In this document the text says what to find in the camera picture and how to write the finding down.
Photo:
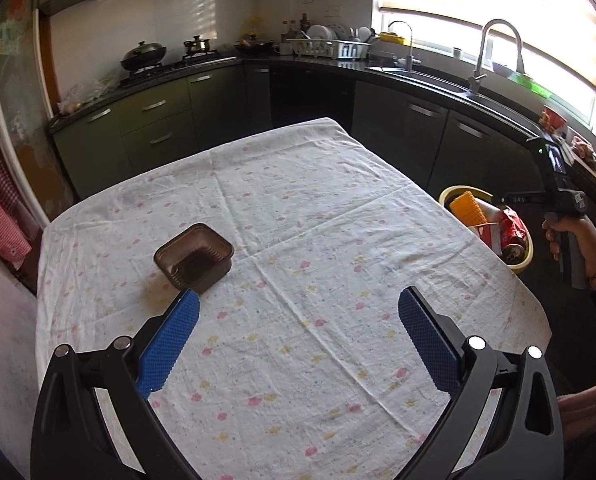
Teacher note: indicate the black frying pan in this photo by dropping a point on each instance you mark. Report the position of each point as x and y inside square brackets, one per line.
[255, 45]

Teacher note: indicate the floral white tablecloth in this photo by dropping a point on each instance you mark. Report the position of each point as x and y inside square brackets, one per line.
[303, 260]

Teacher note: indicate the kitchen window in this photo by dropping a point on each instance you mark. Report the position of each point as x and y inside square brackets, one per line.
[478, 0]

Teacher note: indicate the steel kitchen sink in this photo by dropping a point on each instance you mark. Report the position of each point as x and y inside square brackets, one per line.
[428, 77]

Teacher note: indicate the red and white carton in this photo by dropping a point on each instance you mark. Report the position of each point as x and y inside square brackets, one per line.
[488, 235]

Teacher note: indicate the sliding glass door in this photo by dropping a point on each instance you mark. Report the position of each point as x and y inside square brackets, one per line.
[18, 110]

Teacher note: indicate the brown foil tray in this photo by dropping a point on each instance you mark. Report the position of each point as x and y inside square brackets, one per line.
[193, 260]

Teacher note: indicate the green plastic container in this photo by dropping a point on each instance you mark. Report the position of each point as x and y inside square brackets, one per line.
[528, 85]

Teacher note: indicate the yellow-rimmed trash bin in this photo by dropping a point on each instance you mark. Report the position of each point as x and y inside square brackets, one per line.
[445, 194]

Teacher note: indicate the red checkered printed apron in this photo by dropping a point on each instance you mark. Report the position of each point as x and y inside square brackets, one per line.
[3, 230]

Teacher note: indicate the green lower cabinets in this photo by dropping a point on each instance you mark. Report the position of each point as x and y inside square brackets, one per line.
[158, 125]

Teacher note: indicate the red bowl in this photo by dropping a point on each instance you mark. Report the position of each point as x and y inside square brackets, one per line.
[555, 119]

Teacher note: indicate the dark kitchen countertop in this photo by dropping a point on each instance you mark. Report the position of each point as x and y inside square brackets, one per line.
[258, 58]

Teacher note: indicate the black wok with lid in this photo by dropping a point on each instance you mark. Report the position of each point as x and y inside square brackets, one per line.
[143, 55]

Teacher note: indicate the packaged food bag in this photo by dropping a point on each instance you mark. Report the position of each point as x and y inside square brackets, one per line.
[584, 150]

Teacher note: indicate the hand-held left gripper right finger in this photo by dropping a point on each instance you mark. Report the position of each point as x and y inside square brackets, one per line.
[428, 340]

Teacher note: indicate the orange foam net sleeve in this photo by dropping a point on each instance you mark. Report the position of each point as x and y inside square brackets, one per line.
[468, 207]

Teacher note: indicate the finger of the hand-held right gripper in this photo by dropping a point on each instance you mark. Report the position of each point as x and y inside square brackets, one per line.
[518, 199]

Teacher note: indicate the small chrome faucet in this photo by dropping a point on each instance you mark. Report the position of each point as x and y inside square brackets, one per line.
[409, 62]

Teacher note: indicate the dark sauce bottle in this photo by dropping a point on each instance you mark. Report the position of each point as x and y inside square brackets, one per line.
[304, 24]

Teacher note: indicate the small dark stovetop pot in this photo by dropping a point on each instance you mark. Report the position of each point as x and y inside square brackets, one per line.
[198, 46]

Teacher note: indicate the tall chrome faucet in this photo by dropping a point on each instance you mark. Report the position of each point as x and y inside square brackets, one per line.
[475, 80]

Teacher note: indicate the white mug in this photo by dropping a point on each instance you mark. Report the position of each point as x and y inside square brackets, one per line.
[282, 49]

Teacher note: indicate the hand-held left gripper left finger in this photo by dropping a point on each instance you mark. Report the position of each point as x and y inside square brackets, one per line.
[170, 340]

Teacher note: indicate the clear plastic bag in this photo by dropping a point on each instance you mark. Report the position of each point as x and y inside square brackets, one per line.
[83, 95]

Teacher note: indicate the white dish rack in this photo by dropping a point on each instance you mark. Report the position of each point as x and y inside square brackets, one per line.
[328, 47]

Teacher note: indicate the black gas stove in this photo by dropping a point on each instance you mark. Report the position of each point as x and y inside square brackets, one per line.
[178, 67]

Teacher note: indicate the person's right hand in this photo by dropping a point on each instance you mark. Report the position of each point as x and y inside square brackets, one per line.
[590, 240]

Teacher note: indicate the person's pink clothing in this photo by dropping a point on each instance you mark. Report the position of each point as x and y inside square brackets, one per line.
[593, 405]

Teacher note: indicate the yellow sponge box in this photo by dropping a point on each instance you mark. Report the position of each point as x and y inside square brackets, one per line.
[392, 37]

